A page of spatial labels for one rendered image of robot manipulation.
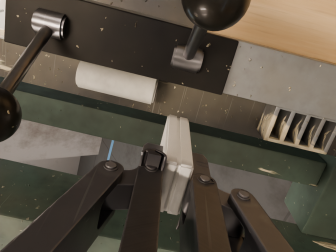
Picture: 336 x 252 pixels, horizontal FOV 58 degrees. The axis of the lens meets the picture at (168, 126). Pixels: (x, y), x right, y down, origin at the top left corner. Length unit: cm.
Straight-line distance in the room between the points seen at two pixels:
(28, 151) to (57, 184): 323
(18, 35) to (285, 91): 25
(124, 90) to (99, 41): 6
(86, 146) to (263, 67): 360
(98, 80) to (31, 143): 332
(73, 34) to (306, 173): 35
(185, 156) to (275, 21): 19
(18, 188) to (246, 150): 30
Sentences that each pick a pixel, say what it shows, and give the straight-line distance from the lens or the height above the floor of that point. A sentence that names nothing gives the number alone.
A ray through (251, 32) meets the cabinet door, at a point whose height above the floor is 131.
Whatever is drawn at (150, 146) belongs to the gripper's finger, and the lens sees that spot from 18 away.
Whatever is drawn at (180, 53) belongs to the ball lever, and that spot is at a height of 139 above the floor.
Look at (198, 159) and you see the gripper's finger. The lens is 18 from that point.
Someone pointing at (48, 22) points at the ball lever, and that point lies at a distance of 28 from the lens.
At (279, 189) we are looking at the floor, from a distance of 191.
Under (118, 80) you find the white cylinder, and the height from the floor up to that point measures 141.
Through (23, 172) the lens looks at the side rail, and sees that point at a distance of 46.
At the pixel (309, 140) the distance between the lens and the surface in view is 35.
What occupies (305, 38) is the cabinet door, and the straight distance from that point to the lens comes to 33.
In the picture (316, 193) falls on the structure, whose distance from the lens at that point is 48.
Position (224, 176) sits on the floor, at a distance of 217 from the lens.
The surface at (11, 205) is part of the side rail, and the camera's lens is 41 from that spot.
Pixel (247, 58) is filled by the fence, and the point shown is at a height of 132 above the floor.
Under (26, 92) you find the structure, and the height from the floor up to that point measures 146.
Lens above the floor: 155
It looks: 36 degrees down
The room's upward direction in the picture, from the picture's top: 92 degrees counter-clockwise
